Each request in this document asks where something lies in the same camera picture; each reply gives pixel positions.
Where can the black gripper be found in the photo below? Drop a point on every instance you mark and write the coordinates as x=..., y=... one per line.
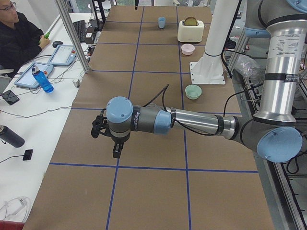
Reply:
x=118, y=140

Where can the blue cup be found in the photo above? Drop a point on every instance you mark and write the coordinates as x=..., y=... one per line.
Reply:
x=161, y=22

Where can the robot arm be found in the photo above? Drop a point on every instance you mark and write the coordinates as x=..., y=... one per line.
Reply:
x=271, y=132

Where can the small black square device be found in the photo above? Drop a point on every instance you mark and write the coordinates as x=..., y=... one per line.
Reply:
x=27, y=155

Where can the green bowl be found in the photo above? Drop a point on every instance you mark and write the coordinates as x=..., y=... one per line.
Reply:
x=193, y=92

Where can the blue water bottle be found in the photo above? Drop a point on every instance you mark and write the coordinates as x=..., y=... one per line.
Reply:
x=42, y=79

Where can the far teach pendant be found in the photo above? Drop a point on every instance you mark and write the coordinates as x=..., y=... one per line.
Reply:
x=63, y=55

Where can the teach pendant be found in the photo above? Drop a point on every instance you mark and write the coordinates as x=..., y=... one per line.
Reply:
x=63, y=55
x=26, y=80

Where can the dark grey bottle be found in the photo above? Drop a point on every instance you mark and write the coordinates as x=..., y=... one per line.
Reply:
x=11, y=137

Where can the near teach pendant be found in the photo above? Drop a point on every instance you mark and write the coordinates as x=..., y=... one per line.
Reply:
x=26, y=80

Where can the pink bowl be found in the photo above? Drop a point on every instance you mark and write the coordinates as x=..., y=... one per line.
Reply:
x=187, y=49

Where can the clear safety glasses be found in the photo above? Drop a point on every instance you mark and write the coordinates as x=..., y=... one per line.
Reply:
x=16, y=209

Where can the black computer mouse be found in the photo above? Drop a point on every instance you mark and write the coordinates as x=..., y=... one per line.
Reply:
x=57, y=43

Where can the black smartphone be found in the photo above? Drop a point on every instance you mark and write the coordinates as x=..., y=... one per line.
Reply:
x=10, y=97

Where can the black keyboard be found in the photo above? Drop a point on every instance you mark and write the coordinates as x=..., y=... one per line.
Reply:
x=79, y=27

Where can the cream toaster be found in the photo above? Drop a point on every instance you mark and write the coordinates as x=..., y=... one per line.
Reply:
x=190, y=34

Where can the toast slice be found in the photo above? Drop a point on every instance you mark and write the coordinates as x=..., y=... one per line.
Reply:
x=190, y=21

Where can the seated person in black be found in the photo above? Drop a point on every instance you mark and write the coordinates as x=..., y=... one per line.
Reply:
x=20, y=40

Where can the clear plastic bag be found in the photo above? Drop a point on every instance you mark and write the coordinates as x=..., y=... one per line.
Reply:
x=249, y=69

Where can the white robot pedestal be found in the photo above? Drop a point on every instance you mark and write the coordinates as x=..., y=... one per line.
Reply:
x=209, y=68

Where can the aluminium frame post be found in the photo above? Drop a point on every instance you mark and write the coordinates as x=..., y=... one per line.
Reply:
x=66, y=19

